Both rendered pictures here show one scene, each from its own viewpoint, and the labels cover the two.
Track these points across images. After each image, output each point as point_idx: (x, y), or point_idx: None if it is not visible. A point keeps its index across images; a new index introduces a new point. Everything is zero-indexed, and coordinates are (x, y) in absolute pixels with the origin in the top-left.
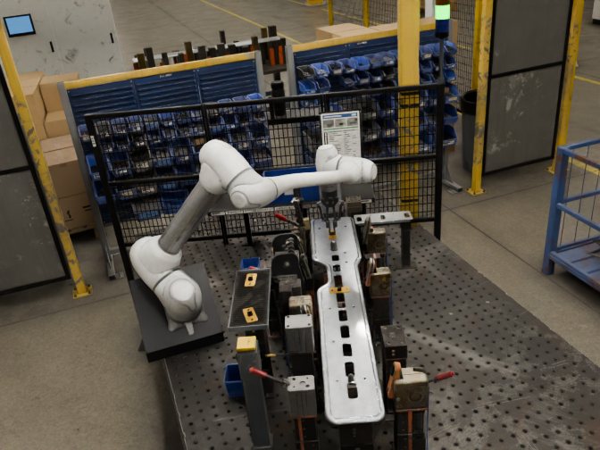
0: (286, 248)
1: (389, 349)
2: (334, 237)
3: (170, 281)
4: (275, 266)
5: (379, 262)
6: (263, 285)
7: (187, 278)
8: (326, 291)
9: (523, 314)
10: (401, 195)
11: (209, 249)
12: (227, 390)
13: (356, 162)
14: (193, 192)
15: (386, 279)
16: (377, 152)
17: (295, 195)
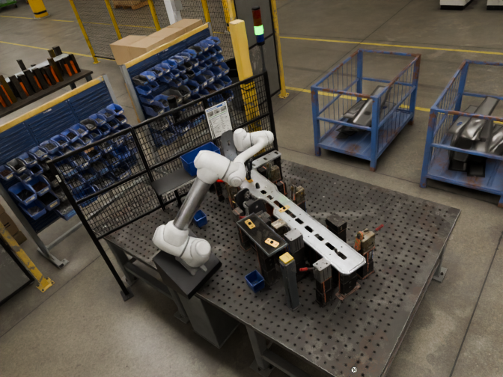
0: (247, 197)
1: (340, 227)
2: (251, 180)
3: (194, 246)
4: (251, 210)
5: (285, 185)
6: (260, 224)
7: (200, 239)
8: (278, 212)
9: (355, 182)
10: None
11: (156, 218)
12: (254, 289)
13: (263, 134)
14: (195, 187)
15: (302, 193)
16: (239, 121)
17: None
